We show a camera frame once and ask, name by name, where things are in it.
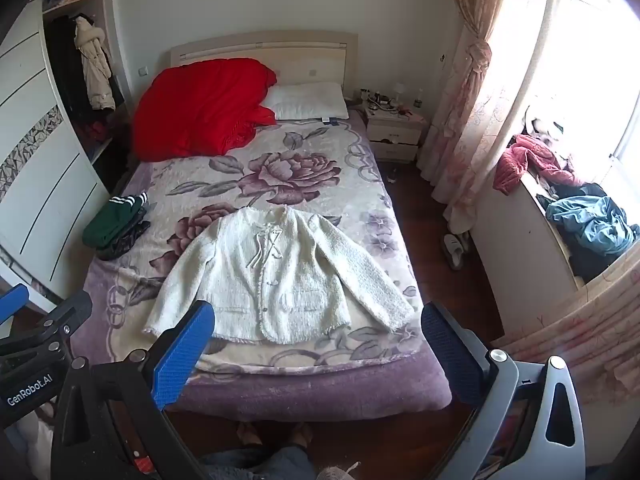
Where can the red knitted garment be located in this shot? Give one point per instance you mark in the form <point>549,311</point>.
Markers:
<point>525,160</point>

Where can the beige wooden bed headboard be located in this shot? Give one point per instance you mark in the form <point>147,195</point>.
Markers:
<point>300,52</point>

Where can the white wardrobe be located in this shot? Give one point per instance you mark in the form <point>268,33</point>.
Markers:
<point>35,160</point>

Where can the purple floral blanket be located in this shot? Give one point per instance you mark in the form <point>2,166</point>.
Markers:
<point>280,170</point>

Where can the folded green garment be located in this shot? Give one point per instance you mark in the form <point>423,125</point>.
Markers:
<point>112,220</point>

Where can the teal jacket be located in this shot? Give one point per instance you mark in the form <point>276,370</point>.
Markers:
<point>590,222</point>

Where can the white slipper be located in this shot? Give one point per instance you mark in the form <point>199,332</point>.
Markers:
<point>455,252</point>

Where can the dark shoe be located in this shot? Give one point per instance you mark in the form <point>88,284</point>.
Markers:
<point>393,173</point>

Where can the dark patterned folded garment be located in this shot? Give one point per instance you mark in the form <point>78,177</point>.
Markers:
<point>125,242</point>

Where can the beige window bench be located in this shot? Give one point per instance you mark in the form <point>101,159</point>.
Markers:
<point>520,260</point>

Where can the pink floral tied curtain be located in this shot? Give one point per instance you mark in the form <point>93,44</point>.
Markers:
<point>475,110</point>

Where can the beige nightstand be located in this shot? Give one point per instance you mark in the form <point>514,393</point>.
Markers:
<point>395,135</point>

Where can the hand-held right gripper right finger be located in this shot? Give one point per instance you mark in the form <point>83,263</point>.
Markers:
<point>450,355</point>

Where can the person's legs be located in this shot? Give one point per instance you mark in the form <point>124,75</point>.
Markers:
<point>260,460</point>

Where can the white tweed jacket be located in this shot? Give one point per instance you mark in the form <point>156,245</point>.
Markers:
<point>280,285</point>

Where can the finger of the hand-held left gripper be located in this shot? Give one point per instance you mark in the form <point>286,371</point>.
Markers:
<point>65,315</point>
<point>12,302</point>

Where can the pink floral curtain panel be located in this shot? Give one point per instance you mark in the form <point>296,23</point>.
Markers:
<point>590,340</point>

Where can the red quilt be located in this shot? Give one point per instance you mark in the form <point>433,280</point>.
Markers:
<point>200,105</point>

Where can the white pillow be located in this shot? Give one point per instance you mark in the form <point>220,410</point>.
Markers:
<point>307,101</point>

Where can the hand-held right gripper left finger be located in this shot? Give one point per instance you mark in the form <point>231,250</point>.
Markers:
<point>182,355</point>

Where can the beige hanging coat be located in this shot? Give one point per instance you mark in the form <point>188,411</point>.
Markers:
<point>95,70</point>

